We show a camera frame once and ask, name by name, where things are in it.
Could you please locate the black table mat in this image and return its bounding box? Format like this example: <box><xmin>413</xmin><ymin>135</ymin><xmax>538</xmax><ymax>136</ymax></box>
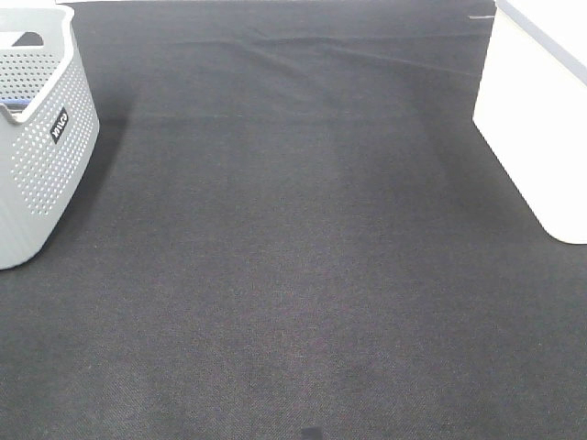
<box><xmin>1</xmin><ymin>1</ymin><xmax>586</xmax><ymax>439</ymax></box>

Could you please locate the grey perforated laundry basket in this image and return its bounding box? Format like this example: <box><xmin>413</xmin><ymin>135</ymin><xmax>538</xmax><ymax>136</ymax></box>
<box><xmin>1</xmin><ymin>1</ymin><xmax>100</xmax><ymax>270</ymax></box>

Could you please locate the blue cloth in basket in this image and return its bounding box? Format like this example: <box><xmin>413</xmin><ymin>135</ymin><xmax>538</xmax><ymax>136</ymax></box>
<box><xmin>0</xmin><ymin>96</ymin><xmax>31</xmax><ymax>111</ymax></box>

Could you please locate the white storage bin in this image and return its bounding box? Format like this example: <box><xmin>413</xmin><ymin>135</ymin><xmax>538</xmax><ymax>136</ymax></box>
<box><xmin>472</xmin><ymin>1</ymin><xmax>586</xmax><ymax>245</ymax></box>

